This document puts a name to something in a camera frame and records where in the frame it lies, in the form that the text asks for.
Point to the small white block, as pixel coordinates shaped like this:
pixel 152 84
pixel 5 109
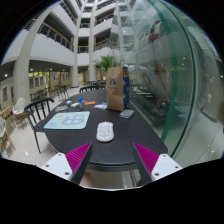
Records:
pixel 68 102
pixel 74 105

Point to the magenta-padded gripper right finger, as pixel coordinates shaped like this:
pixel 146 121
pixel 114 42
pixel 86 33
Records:
pixel 146 157

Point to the white perforated computer mouse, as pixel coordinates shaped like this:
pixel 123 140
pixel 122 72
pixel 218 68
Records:
pixel 105 132

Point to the tall blue box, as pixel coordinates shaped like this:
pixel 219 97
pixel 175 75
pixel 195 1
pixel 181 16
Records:
pixel 126 87

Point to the small blue-capped bottle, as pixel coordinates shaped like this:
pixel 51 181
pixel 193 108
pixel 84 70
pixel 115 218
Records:
pixel 80 102

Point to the flat orange item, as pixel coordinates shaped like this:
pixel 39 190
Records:
pixel 89 103

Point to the black slatted chair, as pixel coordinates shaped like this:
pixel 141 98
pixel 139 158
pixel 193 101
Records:
pixel 36 107
pixel 92 88

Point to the clear flat packet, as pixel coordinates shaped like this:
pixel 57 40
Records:
pixel 61 108

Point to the white lattice chair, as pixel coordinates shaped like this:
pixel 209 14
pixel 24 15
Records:
pixel 2 128
pixel 19 107

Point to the green potted palm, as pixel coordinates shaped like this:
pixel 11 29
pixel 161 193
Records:
pixel 107 62

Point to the brown paper bag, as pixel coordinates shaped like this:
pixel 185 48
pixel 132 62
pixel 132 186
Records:
pixel 115 90

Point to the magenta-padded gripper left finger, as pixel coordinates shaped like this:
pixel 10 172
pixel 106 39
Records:
pixel 77 156

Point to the light teal printed mouse pad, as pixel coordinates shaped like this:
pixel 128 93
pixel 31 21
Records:
pixel 68 120

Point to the clear plastic bag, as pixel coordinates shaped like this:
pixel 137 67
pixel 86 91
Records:
pixel 100 106

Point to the group of dark chairs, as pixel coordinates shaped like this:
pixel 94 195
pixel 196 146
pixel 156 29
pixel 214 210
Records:
pixel 50 91

